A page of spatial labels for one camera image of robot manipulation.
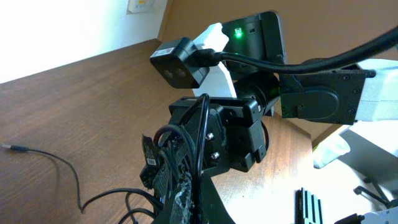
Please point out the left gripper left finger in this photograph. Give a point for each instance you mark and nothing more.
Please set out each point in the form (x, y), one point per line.
(195, 202)

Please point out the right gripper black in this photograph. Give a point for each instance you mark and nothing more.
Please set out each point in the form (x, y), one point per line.
(237, 140)

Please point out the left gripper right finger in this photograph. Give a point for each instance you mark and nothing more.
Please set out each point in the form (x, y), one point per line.
(308, 208)

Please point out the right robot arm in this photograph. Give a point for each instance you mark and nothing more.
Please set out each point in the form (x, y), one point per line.
(325, 90)

